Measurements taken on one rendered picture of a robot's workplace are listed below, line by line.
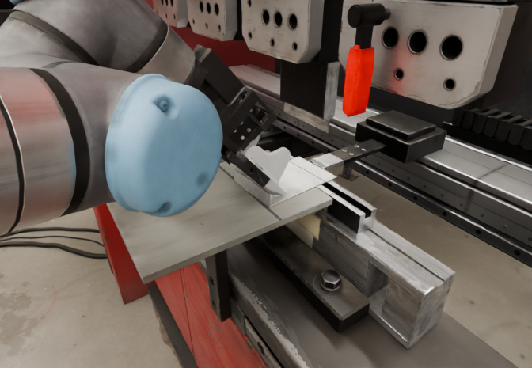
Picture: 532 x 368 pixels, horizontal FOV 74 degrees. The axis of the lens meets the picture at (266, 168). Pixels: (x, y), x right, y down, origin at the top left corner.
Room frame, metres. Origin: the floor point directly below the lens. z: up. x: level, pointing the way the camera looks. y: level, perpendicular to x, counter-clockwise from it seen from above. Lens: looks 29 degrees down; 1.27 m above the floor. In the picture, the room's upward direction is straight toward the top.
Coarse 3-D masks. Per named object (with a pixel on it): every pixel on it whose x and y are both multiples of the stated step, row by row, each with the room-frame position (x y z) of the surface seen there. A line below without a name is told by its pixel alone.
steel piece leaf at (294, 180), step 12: (288, 168) 0.49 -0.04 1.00; (300, 168) 0.49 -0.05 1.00; (240, 180) 0.44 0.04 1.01; (252, 180) 0.42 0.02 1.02; (288, 180) 0.45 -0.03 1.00; (300, 180) 0.45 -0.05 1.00; (312, 180) 0.45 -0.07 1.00; (252, 192) 0.41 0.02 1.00; (264, 192) 0.39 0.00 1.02; (288, 192) 0.42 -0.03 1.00; (300, 192) 0.42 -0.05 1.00; (276, 204) 0.39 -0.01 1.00
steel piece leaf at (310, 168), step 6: (294, 162) 0.51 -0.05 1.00; (300, 162) 0.51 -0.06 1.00; (306, 162) 0.51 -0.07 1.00; (306, 168) 0.49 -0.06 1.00; (312, 168) 0.49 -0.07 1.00; (318, 168) 0.49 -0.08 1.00; (318, 174) 0.47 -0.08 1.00; (324, 174) 0.47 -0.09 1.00; (330, 174) 0.47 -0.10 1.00; (324, 180) 0.45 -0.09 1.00
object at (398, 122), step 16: (384, 112) 0.66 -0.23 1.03; (400, 112) 0.65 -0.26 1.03; (368, 128) 0.61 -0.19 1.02; (384, 128) 0.59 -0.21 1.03; (400, 128) 0.57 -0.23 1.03; (416, 128) 0.57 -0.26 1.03; (432, 128) 0.59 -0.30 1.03; (368, 144) 0.57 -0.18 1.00; (384, 144) 0.57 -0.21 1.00; (400, 144) 0.55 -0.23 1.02; (416, 144) 0.54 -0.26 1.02; (432, 144) 0.57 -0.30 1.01; (320, 160) 0.51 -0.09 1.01; (336, 160) 0.51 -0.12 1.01; (352, 160) 0.52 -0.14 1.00; (400, 160) 0.54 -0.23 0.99
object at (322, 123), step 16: (288, 64) 0.51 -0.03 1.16; (304, 64) 0.48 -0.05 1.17; (320, 64) 0.46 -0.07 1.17; (336, 64) 0.45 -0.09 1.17; (288, 80) 0.51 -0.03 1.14; (304, 80) 0.48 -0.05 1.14; (320, 80) 0.45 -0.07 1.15; (336, 80) 0.45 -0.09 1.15; (288, 96) 0.51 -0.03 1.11; (304, 96) 0.48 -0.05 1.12; (320, 96) 0.45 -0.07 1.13; (288, 112) 0.52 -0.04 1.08; (304, 112) 0.49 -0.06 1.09; (320, 112) 0.45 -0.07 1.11; (320, 128) 0.46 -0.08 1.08
